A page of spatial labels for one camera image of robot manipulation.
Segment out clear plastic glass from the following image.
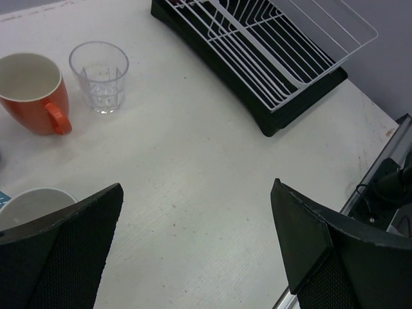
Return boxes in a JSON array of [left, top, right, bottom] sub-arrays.
[[69, 41, 129, 114]]

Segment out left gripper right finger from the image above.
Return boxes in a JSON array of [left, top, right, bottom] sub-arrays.
[[270, 179, 411, 308]]

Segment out black drip tray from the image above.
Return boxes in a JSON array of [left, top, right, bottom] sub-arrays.
[[151, 1, 348, 136]]

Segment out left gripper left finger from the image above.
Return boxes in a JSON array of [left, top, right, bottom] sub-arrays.
[[1, 183, 124, 308]]

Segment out dark blue mug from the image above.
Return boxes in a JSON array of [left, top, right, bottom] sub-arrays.
[[0, 187, 78, 231]]

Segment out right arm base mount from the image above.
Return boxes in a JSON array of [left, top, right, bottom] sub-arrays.
[[349, 153, 411, 238]]

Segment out orange mug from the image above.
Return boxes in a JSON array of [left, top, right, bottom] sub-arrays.
[[1, 53, 72, 135]]

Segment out white wire dish rack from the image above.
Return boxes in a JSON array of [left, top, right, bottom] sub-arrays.
[[165, 0, 378, 111]]

